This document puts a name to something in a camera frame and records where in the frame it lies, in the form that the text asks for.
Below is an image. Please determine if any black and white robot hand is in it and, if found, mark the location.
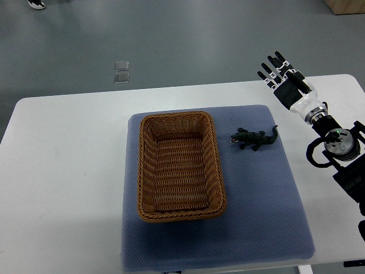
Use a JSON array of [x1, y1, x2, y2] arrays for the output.
[[257, 51, 328, 124]]

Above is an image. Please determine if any dark toy crocodile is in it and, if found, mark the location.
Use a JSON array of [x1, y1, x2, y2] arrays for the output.
[[230, 125, 278, 151]]

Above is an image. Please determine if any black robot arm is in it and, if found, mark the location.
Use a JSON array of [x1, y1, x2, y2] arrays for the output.
[[303, 115, 364, 263]]

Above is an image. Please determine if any brown wicker basket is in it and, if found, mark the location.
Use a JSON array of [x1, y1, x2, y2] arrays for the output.
[[137, 111, 227, 223]]

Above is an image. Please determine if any wooden box corner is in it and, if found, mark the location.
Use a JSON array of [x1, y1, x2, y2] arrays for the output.
[[324, 0, 365, 15]]

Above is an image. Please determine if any lower metal floor plate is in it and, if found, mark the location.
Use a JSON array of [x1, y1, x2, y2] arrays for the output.
[[113, 72, 129, 83]]

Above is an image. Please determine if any metal floor plate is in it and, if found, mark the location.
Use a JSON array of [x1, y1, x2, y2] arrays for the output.
[[113, 72, 129, 83], [114, 61, 129, 71]]

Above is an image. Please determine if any upper metal floor plate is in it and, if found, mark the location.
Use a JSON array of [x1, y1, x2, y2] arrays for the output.
[[114, 61, 129, 71]]

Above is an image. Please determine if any black and white shoe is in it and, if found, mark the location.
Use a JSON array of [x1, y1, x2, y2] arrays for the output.
[[26, 0, 46, 10]]

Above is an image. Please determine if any black table bracket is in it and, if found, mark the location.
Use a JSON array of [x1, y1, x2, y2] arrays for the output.
[[343, 260, 365, 268]]

